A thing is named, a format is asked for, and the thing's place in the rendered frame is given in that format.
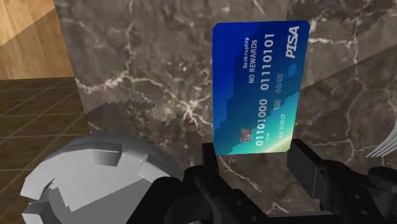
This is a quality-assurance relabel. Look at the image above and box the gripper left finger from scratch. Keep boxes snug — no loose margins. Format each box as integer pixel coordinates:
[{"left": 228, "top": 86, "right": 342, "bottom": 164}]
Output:
[{"left": 126, "top": 143, "right": 268, "bottom": 224}]

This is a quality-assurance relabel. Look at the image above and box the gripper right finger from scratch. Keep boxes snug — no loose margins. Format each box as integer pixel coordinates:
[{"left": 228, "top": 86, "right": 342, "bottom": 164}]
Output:
[{"left": 286, "top": 139, "right": 397, "bottom": 224}]

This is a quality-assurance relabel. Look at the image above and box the silver fork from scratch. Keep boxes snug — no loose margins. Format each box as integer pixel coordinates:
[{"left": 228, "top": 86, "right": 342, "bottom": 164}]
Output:
[{"left": 365, "top": 119, "right": 397, "bottom": 158}]

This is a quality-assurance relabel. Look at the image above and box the grey round faceted object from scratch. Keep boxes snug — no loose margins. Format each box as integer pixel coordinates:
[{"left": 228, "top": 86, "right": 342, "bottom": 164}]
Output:
[{"left": 20, "top": 132, "right": 185, "bottom": 224}]

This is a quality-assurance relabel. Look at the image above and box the blue bank card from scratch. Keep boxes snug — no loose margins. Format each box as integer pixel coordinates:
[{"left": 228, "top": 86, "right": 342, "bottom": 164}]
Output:
[{"left": 212, "top": 20, "right": 311, "bottom": 156}]

